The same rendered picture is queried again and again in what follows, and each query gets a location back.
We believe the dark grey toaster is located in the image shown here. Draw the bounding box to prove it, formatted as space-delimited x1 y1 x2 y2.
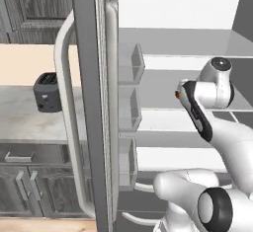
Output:
33 71 63 114

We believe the grey wood wall cupboard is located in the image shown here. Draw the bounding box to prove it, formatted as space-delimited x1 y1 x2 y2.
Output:
0 0 79 45

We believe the grey open fridge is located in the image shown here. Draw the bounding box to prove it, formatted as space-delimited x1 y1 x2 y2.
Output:
109 0 253 232

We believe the grey drawer handle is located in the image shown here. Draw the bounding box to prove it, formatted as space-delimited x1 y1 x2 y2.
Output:
4 151 36 164

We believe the grey fridge door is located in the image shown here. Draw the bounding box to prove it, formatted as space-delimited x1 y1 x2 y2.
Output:
70 0 146 232

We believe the grey wood cupboard door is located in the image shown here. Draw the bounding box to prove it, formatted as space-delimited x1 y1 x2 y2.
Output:
0 165 44 218
27 165 94 218

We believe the grey wood drawer front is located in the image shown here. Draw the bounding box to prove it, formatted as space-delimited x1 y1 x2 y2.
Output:
0 143 71 167

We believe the white fridge door handle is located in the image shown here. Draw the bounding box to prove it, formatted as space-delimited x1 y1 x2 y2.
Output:
53 9 97 219

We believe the clear fridge door bin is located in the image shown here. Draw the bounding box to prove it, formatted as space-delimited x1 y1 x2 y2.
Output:
118 42 146 86
118 136 139 192
118 85 143 133

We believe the grey cupboard door handle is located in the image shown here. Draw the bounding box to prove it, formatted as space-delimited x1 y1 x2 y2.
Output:
29 170 44 202
15 170 31 202

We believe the white fridge drawer handle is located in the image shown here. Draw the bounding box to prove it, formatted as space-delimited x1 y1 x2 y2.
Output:
133 182 156 193
121 211 163 227

